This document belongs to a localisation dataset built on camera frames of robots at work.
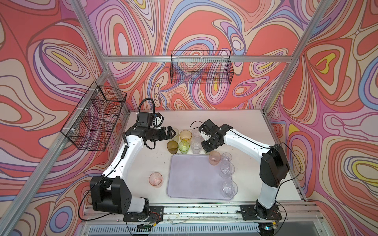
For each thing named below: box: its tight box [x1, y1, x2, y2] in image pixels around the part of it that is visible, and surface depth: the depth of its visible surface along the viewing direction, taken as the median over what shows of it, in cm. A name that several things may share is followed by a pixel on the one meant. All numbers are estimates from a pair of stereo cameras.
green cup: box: [178, 140, 190, 154], surface depth 97 cm
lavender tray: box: [166, 153, 234, 201], surface depth 86 cm
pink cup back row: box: [208, 150, 221, 166], surface depth 92 cm
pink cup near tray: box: [148, 172, 163, 188], surface depth 82 cm
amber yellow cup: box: [179, 129, 193, 144], surface depth 98 cm
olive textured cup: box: [166, 140, 179, 155], surface depth 95 cm
